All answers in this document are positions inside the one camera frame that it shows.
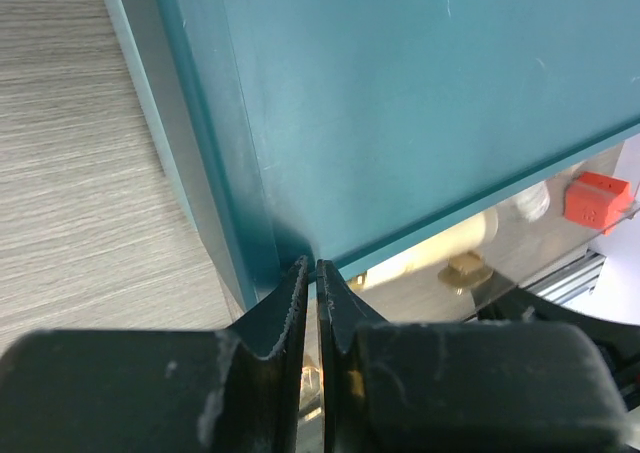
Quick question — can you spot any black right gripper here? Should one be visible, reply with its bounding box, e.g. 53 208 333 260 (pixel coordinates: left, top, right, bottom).
474 287 639 408

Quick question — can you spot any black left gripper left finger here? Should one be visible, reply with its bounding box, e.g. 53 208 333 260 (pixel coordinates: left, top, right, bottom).
1 258 308 452

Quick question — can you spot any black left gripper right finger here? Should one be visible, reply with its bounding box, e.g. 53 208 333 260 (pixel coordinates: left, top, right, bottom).
316 261 628 452

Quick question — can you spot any clear acrylic drawer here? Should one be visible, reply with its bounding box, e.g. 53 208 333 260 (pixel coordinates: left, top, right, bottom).
337 140 639 327

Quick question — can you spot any cream foundation bottle gold pump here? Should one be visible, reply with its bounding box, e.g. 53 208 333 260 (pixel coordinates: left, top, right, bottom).
347 207 499 291

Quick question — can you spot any clear plastic bottle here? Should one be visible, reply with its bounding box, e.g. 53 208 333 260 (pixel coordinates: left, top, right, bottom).
512 181 550 222

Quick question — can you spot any orange cube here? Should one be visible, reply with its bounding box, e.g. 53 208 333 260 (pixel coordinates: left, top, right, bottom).
563 171 632 235

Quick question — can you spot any teal drawer cabinet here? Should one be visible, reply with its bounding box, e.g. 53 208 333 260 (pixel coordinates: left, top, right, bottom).
104 0 639 308

